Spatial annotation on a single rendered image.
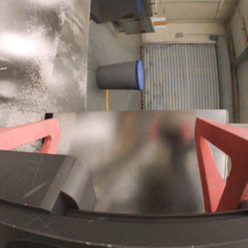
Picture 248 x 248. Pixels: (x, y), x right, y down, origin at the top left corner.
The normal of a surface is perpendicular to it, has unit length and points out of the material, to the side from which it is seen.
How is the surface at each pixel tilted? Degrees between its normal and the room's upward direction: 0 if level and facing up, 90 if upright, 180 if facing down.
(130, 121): 90
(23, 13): 10
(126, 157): 90
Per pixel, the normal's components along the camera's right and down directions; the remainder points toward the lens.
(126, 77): -0.30, 0.36
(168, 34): -0.25, 0.01
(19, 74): 0.95, 0.17
